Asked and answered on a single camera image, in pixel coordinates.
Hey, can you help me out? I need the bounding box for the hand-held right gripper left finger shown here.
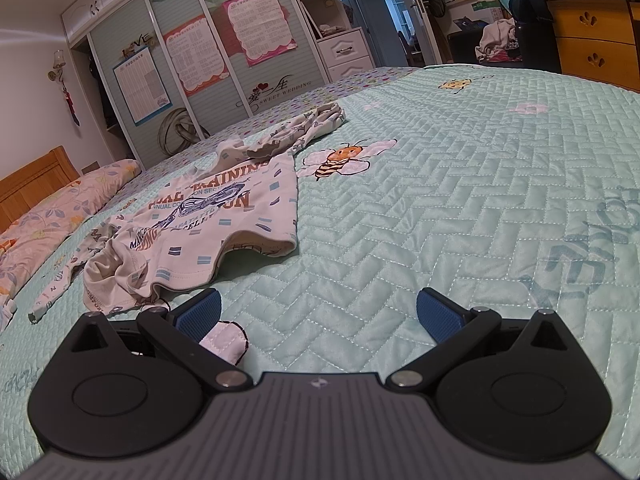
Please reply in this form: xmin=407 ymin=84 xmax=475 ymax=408
xmin=60 ymin=289 xmax=254 ymax=392

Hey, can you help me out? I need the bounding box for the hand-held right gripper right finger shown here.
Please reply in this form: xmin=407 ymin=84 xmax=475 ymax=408
xmin=385 ymin=287 xmax=576 ymax=394

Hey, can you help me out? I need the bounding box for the white printed long-sleeve shirt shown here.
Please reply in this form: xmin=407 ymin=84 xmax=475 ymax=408
xmin=27 ymin=102 xmax=349 ymax=366

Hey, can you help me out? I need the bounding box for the pile of clothes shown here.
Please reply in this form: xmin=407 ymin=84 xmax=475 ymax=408
xmin=475 ymin=17 xmax=519 ymax=64

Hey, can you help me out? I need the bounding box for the mint quilted bee bedspread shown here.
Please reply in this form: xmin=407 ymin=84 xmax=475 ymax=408
xmin=0 ymin=62 xmax=640 ymax=461

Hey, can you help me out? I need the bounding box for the floral pillow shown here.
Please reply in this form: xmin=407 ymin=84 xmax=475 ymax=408
xmin=0 ymin=159 xmax=142 ymax=332

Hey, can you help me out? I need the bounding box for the white sliding-door wardrobe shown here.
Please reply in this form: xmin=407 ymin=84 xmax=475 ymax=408
xmin=60 ymin=0 xmax=381 ymax=171

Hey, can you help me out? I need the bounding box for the wooden headboard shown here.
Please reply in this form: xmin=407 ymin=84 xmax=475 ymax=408
xmin=0 ymin=146 xmax=81 ymax=233

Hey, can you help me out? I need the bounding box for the patterned bed sheet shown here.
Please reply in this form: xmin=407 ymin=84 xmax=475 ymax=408
xmin=115 ymin=66 xmax=416 ymax=186

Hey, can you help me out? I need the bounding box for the red hanging ornament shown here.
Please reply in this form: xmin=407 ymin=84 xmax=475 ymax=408
xmin=62 ymin=82 xmax=81 ymax=129

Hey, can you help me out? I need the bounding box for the white drawer unit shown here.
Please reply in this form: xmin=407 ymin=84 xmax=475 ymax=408
xmin=317 ymin=27 xmax=377 ymax=83

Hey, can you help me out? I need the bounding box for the white door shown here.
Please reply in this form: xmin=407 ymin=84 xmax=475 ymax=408
xmin=412 ymin=0 xmax=442 ymax=67

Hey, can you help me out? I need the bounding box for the wooden dresser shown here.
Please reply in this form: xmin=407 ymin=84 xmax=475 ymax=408
xmin=542 ymin=0 xmax=640 ymax=95

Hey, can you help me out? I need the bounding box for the blue-bordered wall poster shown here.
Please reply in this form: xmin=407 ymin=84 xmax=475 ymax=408
xmin=113 ymin=46 xmax=169 ymax=125

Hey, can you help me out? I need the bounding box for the orange-bordered wall poster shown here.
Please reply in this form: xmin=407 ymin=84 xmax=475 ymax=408
xmin=162 ymin=15 xmax=232 ymax=99

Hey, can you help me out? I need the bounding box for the wall lamp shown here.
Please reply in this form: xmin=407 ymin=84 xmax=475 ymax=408
xmin=47 ymin=50 xmax=69 ymax=84

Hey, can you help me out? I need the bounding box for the pink-bordered wall poster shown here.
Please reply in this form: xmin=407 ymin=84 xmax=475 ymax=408
xmin=222 ymin=0 xmax=297 ymax=67

